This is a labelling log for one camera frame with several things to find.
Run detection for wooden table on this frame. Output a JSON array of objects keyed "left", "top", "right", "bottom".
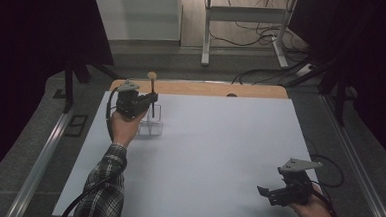
[{"left": 109, "top": 77, "right": 290, "bottom": 102}]

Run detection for black floor cables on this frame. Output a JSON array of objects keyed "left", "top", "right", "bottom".
[{"left": 205, "top": 0, "right": 316, "bottom": 89}]

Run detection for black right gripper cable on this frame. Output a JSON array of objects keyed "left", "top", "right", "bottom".
[{"left": 303, "top": 154, "right": 347, "bottom": 217}]

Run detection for white table mat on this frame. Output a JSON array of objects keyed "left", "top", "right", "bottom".
[{"left": 52, "top": 86, "right": 323, "bottom": 217}]

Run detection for person's right hand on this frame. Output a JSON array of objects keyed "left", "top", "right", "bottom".
[{"left": 288, "top": 183, "right": 343, "bottom": 217}]

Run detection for black handled makeup brush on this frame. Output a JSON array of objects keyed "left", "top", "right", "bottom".
[{"left": 144, "top": 70, "right": 159, "bottom": 119}]

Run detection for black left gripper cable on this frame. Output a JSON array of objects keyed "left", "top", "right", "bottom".
[{"left": 59, "top": 84, "right": 123, "bottom": 217}]

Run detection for white power strip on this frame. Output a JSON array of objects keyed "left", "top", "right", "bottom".
[{"left": 296, "top": 62, "right": 316, "bottom": 79}]

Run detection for person's left hand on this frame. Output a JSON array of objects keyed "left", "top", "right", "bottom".
[{"left": 108, "top": 107, "right": 148, "bottom": 150}]

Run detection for clear acrylic organizer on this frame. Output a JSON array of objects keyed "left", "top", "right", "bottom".
[{"left": 137, "top": 102, "right": 166, "bottom": 137}]

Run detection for aluminium rail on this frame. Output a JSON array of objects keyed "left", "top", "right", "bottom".
[
  {"left": 4, "top": 107, "right": 75, "bottom": 217},
  {"left": 312, "top": 94, "right": 386, "bottom": 217}
]

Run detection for dark curtain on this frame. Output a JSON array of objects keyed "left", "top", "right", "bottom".
[
  {"left": 282, "top": 0, "right": 386, "bottom": 167},
  {"left": 0, "top": 0, "right": 119, "bottom": 198}
]

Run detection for white metal desk frame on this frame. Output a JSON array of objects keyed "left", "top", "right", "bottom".
[{"left": 200, "top": 0, "right": 300, "bottom": 72}]

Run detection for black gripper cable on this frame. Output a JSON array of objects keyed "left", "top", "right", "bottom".
[
  {"left": 303, "top": 154, "right": 347, "bottom": 217},
  {"left": 59, "top": 84, "right": 123, "bottom": 217}
]

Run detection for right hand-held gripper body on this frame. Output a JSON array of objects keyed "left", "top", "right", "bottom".
[{"left": 266, "top": 157, "right": 323, "bottom": 209}]

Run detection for white panel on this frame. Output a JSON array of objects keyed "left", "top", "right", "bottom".
[{"left": 90, "top": 0, "right": 185, "bottom": 45}]

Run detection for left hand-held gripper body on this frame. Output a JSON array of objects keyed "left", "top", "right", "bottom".
[{"left": 113, "top": 78, "right": 150, "bottom": 120}]

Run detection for black rectangular floor frame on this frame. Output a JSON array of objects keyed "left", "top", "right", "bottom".
[{"left": 63, "top": 113, "right": 90, "bottom": 139}]

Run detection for black metal stand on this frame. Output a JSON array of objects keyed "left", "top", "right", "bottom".
[
  {"left": 281, "top": 56, "right": 360, "bottom": 128},
  {"left": 52, "top": 55, "right": 127, "bottom": 118}
]

